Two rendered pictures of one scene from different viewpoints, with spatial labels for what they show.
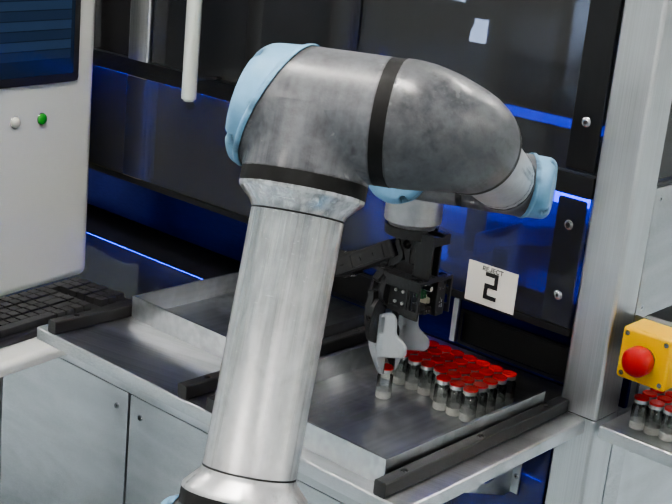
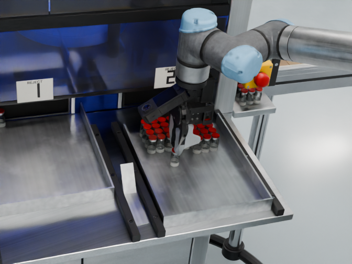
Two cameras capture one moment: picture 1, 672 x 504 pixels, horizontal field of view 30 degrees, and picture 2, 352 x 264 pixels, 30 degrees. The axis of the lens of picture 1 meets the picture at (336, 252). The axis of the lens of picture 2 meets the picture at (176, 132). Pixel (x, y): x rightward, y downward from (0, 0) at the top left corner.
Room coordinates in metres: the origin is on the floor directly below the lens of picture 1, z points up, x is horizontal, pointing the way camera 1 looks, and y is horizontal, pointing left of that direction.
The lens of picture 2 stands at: (1.03, 1.02, 1.90)
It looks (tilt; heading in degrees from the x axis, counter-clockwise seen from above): 37 degrees down; 297
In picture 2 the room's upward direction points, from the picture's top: 7 degrees clockwise
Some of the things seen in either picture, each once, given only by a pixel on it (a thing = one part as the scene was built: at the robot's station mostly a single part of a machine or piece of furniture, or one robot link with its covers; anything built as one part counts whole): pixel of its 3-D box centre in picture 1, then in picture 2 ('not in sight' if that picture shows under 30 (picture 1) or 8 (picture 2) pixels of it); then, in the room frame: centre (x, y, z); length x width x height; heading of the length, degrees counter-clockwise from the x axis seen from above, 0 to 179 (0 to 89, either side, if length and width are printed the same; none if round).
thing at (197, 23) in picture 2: not in sight; (197, 37); (1.58, -0.09, 1.23); 0.09 x 0.08 x 0.11; 165
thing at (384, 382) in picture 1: (384, 382); (175, 157); (1.59, -0.08, 0.90); 0.02 x 0.02 x 0.04
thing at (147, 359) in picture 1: (318, 371); (119, 171); (1.69, 0.01, 0.87); 0.70 x 0.48 x 0.02; 50
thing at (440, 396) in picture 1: (441, 392); (197, 144); (1.57, -0.16, 0.90); 0.02 x 0.02 x 0.05
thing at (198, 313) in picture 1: (270, 310); (43, 154); (1.85, 0.09, 0.90); 0.34 x 0.26 x 0.04; 140
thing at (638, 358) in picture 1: (639, 360); (261, 79); (1.53, -0.41, 0.99); 0.04 x 0.04 x 0.04; 50
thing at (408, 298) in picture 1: (411, 269); (191, 98); (1.58, -0.10, 1.07); 0.09 x 0.08 x 0.12; 50
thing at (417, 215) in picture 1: (415, 208); (191, 67); (1.58, -0.10, 1.15); 0.08 x 0.08 x 0.05
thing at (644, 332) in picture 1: (655, 353); (254, 70); (1.56, -0.43, 1.00); 0.08 x 0.07 x 0.07; 140
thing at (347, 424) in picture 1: (391, 400); (193, 164); (1.54, -0.09, 0.90); 0.34 x 0.26 x 0.04; 140
